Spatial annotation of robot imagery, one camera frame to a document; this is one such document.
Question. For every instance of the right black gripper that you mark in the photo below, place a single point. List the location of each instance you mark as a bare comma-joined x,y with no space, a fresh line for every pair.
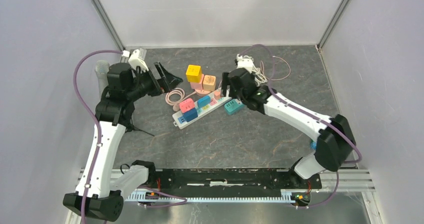
224,83

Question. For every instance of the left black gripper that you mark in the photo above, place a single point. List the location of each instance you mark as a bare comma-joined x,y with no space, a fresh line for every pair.
167,82

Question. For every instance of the salmon pink charger plug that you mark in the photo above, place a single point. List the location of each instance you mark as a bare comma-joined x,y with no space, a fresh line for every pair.
217,94

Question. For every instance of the light blue plug adapter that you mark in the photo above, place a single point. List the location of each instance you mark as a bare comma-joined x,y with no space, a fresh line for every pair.
203,101

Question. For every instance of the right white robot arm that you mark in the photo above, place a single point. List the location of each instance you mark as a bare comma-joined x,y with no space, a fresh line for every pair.
333,135

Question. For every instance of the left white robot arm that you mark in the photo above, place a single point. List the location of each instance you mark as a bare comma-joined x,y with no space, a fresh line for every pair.
97,196

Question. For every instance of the pink round socket base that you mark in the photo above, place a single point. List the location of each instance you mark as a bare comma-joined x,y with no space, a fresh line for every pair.
198,87

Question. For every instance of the beige cube adapter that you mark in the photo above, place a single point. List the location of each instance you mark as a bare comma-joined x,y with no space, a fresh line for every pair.
209,83

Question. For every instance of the teal power strip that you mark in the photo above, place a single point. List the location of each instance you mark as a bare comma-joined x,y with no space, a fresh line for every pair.
233,106

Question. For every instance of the white multicolour power strip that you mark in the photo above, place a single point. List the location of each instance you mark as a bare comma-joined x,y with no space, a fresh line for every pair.
179,121

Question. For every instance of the red-pink cube adapter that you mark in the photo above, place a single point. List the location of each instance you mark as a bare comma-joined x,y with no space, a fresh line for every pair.
186,105

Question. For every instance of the yellow cube adapter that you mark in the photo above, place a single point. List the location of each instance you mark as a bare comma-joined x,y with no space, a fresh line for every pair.
194,73

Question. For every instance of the dark blue cube adapter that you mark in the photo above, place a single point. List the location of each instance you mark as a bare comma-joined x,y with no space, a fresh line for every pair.
190,115

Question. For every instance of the grey microphone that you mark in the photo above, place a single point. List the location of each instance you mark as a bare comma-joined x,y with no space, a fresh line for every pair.
101,70

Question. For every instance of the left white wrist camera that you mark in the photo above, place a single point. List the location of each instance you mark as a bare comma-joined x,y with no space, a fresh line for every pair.
137,60

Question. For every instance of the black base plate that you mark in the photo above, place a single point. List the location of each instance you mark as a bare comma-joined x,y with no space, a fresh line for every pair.
229,182

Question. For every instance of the light blue cable duct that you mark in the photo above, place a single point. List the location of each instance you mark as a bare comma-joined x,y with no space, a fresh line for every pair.
285,197

